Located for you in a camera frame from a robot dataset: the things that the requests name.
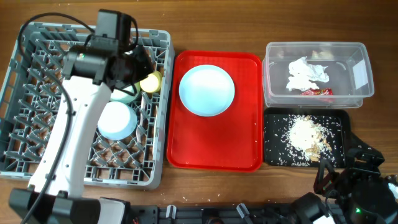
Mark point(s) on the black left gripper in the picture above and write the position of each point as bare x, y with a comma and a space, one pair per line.
147, 66

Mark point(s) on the green bowl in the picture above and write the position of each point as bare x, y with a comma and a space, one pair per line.
127, 95

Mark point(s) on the yellow plastic cup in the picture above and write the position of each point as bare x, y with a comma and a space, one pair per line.
152, 83

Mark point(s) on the light blue bowl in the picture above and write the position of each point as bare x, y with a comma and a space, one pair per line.
117, 121

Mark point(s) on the white plastic fork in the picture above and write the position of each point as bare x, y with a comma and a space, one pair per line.
140, 129

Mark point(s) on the light blue plate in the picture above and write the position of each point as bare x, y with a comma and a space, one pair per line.
206, 90

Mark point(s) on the white napkin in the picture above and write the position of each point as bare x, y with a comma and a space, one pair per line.
303, 75

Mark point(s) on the rice food waste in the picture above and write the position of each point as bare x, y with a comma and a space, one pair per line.
304, 137

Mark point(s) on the red candy wrapper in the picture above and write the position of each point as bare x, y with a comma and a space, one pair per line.
318, 92

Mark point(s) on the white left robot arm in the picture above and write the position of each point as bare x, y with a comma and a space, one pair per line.
54, 194

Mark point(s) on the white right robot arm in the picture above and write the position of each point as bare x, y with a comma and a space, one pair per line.
358, 194

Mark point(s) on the grey dishwasher rack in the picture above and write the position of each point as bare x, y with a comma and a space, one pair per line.
30, 102

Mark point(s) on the black waste tray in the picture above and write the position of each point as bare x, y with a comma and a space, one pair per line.
273, 124

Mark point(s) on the red plastic tray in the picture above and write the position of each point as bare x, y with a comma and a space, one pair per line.
230, 141

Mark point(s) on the clear plastic bin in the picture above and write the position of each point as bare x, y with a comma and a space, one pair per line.
348, 66

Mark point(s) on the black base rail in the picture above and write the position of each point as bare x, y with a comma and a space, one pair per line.
268, 213

